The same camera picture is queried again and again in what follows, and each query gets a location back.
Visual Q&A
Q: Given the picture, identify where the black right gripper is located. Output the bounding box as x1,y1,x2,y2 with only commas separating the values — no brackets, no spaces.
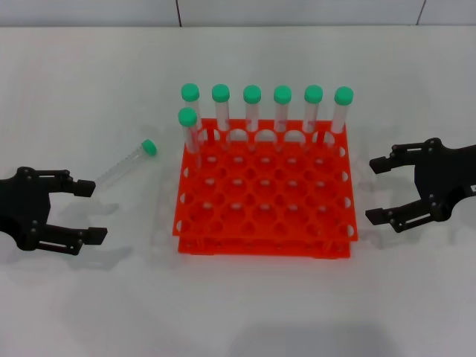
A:
365,138,476,234

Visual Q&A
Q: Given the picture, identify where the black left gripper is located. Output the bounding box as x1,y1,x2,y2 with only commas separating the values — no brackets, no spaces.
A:
0,167,109,257

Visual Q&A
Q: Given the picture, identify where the green capped clear test tube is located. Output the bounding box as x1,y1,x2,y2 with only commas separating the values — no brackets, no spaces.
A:
211,83,231,152
303,84,324,153
177,106,204,171
330,86,354,149
242,84,262,153
94,138,158,193
180,83,205,131
273,85,292,153

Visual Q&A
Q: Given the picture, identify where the orange test tube rack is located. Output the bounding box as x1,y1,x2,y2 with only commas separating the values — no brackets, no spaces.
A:
172,118,360,260

